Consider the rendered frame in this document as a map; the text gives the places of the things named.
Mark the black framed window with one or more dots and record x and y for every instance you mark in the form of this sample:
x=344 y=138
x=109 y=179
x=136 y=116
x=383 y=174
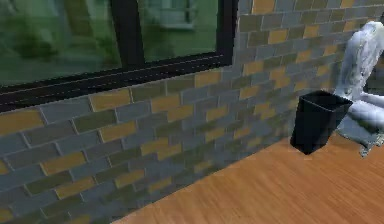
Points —
x=128 y=36

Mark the black waste bin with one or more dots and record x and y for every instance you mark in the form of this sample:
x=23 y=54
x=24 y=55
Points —
x=316 y=123

